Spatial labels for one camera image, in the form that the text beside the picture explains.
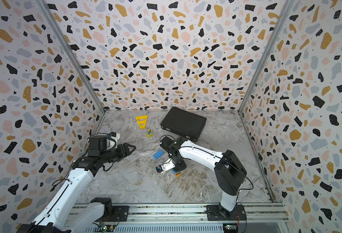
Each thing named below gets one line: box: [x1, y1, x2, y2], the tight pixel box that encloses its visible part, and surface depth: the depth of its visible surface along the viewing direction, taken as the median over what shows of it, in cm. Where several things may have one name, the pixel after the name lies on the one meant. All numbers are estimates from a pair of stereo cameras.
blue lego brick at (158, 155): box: [153, 149, 164, 160], surface depth 97 cm
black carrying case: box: [160, 106, 207, 142], surface depth 109 cm
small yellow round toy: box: [145, 129, 154, 138], surface depth 108 cm
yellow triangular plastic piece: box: [135, 115, 149, 130], surface depth 116 cm
